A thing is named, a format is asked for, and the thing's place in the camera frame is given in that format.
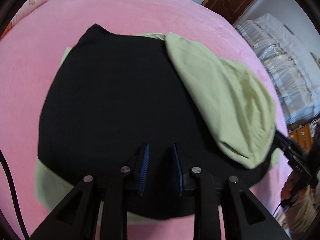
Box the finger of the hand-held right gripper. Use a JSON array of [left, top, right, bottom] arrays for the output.
[[274, 129, 295, 153]]

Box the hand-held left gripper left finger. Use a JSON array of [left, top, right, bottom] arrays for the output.
[[29, 143, 151, 240]]

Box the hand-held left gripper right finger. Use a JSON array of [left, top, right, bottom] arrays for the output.
[[172, 143, 292, 240]]

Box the green and black hooded jacket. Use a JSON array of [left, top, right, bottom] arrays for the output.
[[35, 23, 281, 223]]

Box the person's right hand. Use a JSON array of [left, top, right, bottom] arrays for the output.
[[280, 172, 300, 205]]

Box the wooden drawer cabinet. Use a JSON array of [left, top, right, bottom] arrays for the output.
[[288, 123, 313, 151]]

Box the white folded bedding pile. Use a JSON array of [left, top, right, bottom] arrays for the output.
[[233, 12, 320, 127]]

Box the pink bed sheet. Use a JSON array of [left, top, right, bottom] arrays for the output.
[[0, 0, 291, 240]]

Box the black cable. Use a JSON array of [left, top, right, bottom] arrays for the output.
[[0, 149, 28, 240], [272, 199, 285, 218]]

